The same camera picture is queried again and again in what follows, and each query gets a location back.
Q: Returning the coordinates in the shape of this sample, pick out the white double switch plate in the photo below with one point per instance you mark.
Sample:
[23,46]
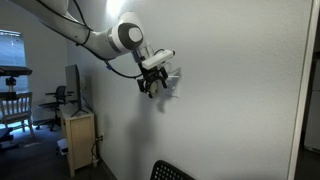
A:
[175,90]

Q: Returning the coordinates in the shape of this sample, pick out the black camera tripod stand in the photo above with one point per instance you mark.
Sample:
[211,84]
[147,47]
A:
[11,71]

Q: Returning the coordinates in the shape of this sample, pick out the bright window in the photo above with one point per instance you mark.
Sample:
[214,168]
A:
[11,53]

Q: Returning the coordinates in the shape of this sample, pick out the white box on floor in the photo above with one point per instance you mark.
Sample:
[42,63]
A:
[62,146]

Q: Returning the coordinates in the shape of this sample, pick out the white door frame trim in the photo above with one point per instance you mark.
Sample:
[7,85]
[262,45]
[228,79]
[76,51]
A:
[300,116]

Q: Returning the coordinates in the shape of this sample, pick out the black office swivel chair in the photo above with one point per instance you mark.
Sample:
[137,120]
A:
[55,103]

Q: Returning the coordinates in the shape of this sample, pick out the white light switch toggle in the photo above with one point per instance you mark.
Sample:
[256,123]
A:
[173,87]

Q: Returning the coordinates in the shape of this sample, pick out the light wooden cabinet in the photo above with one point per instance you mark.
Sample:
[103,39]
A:
[80,140]

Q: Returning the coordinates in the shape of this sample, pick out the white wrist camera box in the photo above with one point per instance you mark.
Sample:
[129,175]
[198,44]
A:
[158,60]

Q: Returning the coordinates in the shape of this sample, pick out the white wooden slatted chair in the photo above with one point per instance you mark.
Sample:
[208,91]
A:
[15,108]

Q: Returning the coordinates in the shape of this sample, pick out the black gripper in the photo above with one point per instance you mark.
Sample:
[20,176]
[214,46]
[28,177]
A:
[151,75]

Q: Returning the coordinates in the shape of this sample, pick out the black perforated metal chair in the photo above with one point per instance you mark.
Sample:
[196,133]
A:
[166,171]

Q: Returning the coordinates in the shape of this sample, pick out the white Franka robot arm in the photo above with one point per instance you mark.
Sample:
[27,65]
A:
[100,36]

